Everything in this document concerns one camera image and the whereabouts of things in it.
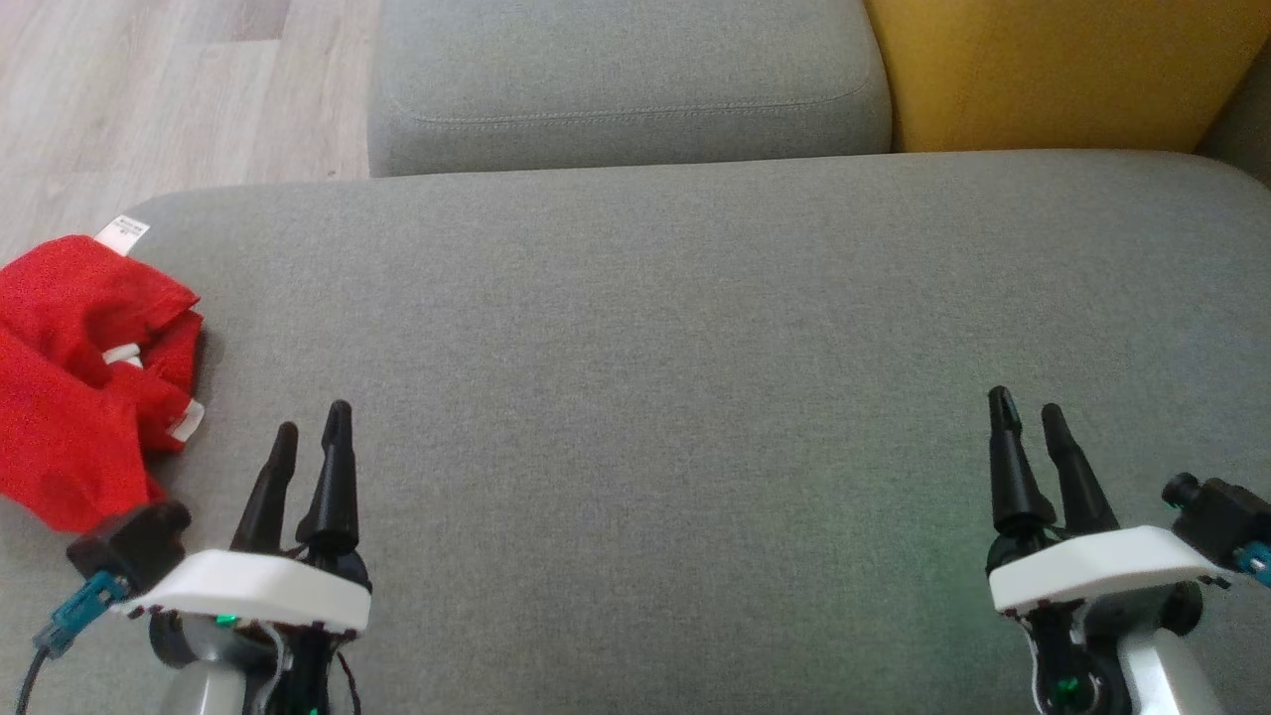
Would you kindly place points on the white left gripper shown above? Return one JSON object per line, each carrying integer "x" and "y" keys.
{"x": 258, "y": 591}

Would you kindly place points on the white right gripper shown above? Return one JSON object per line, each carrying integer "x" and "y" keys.
{"x": 1102, "y": 566}

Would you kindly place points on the red jersey shirt white trim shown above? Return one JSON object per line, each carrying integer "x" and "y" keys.
{"x": 79, "y": 288}

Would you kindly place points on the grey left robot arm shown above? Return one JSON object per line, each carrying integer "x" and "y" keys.
{"x": 199, "y": 695}

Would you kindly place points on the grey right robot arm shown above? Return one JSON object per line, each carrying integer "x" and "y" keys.
{"x": 1162, "y": 675}

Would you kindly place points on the large grey sofa ottoman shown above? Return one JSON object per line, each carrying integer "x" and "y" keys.
{"x": 645, "y": 397}

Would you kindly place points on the yellow sofa backrest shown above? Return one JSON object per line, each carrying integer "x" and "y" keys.
{"x": 1062, "y": 70}

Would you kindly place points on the grey sofa seat cushion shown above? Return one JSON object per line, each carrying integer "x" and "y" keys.
{"x": 626, "y": 70}

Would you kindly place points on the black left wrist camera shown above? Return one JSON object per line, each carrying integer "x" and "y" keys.
{"x": 139, "y": 541}

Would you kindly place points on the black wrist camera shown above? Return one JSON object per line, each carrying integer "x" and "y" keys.
{"x": 1226, "y": 516}
{"x": 139, "y": 541}

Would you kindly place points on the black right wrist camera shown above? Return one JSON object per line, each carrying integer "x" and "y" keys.
{"x": 1226, "y": 516}

